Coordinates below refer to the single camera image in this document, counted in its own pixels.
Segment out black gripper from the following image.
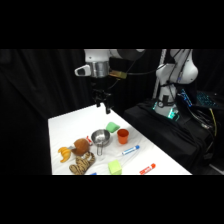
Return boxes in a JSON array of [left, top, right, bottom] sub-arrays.
[[91, 76, 113, 115]]

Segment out blue pen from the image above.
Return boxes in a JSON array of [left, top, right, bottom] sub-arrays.
[[121, 144, 141, 156]]

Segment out red pen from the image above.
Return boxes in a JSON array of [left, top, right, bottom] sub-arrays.
[[139, 162, 157, 176]]

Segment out green cloth pouch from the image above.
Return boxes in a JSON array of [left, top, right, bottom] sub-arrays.
[[105, 121, 122, 134]]

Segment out metal strainer bowl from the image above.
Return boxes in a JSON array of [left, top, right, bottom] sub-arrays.
[[90, 129, 111, 157]]

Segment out orange plastic cup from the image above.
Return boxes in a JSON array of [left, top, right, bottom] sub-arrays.
[[116, 128, 130, 145]]

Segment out brown plush ball toy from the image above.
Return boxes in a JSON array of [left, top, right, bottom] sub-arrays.
[[70, 137, 93, 157]]

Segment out yellow croissant toy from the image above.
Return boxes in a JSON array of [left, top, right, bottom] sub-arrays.
[[57, 146, 73, 164]]

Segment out striped tiger plush toy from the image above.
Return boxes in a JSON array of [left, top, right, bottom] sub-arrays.
[[68, 151, 97, 176]]

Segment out light green block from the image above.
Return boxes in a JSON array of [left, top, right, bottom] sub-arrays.
[[107, 159, 123, 176]]

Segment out black curtain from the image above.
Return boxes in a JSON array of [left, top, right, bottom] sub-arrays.
[[0, 49, 224, 176]]

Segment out black robot stand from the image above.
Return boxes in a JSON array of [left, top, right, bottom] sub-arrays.
[[123, 99, 224, 176]]

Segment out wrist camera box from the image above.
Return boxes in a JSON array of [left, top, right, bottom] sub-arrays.
[[108, 69, 128, 80]]

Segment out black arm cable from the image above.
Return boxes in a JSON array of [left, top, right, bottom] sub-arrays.
[[107, 49, 188, 91]]

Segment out yellow cable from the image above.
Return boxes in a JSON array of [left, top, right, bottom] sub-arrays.
[[209, 107, 218, 138]]

